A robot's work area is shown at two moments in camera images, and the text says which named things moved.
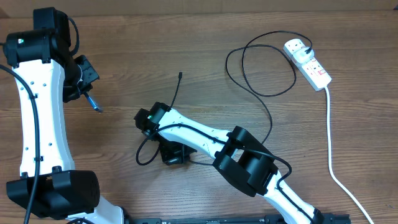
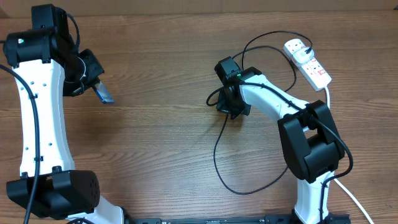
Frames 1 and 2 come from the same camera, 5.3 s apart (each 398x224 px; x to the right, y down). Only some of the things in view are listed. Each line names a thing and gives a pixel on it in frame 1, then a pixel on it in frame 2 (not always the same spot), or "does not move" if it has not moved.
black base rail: [318, 219] does not move
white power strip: [311, 70] does not move
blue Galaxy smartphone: [94, 104] -> [103, 94]
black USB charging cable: [176, 92] -> [219, 130]
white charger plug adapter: [301, 56] does not move
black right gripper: [175, 158] -> [224, 107]
